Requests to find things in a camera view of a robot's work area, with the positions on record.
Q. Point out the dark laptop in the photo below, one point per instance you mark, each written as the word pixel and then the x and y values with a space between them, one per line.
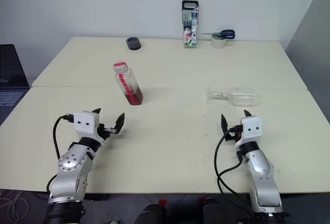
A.
pixel 10 64

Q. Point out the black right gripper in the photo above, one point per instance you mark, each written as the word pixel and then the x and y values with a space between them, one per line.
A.
pixel 234 133

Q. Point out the clear wine glass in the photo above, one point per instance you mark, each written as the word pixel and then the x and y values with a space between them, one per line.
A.
pixel 242 96

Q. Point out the marker pen pack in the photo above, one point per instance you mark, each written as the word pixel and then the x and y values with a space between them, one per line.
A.
pixel 190 28

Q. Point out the plastic bottle with red liquid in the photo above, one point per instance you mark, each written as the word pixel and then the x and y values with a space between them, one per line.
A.
pixel 130 87

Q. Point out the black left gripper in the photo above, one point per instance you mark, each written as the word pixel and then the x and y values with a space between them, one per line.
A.
pixel 103 131

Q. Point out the grey partition panel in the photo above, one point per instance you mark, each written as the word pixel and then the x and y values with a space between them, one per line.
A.
pixel 314 54

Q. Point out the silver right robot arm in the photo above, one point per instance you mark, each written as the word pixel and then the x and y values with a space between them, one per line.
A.
pixel 260 167

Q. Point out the dark rounded shape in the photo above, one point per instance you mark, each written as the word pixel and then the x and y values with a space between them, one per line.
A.
pixel 154 215

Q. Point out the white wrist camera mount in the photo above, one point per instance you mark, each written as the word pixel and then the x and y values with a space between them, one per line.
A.
pixel 251 128
pixel 85 123

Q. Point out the black round tape roll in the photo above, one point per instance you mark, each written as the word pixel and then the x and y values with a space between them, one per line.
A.
pixel 133 43

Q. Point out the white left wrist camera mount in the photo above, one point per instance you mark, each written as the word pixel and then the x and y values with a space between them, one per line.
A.
pixel 85 123

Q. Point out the clear tape roll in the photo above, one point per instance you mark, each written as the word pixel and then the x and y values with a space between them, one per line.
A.
pixel 217 42

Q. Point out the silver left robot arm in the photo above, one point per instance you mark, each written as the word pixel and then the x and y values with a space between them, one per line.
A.
pixel 72 162

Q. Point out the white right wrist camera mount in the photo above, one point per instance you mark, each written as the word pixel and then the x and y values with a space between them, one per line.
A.
pixel 251 128

